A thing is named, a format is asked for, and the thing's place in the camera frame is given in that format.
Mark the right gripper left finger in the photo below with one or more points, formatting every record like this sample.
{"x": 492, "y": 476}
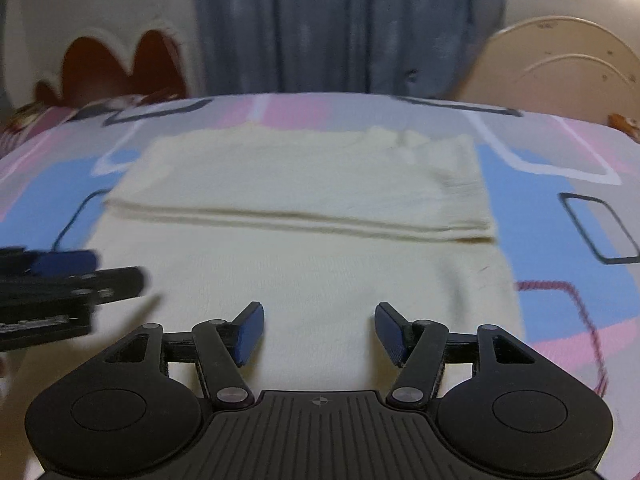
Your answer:
{"x": 222, "y": 348}

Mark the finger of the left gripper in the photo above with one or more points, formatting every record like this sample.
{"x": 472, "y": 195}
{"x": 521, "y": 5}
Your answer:
{"x": 64, "y": 263}
{"x": 112, "y": 285}

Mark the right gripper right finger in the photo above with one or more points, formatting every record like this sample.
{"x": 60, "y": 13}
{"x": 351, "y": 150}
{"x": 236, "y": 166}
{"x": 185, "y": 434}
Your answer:
{"x": 417, "y": 349}

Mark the cream knit sweater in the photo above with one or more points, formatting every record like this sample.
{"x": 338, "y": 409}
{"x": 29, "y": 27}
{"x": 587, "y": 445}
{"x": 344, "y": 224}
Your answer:
{"x": 319, "y": 227}

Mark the red white heart headboard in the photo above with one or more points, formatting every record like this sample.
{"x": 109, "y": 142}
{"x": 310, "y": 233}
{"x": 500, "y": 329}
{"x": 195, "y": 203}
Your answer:
{"x": 95, "y": 64}

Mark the patterned pink blue bedsheet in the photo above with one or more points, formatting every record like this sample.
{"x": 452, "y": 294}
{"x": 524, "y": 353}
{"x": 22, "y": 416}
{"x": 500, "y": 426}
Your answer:
{"x": 560, "y": 400}

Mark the orange plush toy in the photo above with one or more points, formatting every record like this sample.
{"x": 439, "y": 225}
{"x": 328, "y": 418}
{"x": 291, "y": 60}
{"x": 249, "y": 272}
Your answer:
{"x": 626, "y": 125}

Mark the cream arched headboard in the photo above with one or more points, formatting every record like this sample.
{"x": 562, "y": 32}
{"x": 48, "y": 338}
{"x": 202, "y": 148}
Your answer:
{"x": 556, "y": 65}

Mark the blue grey curtain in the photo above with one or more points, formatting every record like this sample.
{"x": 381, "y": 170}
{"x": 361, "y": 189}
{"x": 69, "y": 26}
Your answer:
{"x": 421, "y": 48}

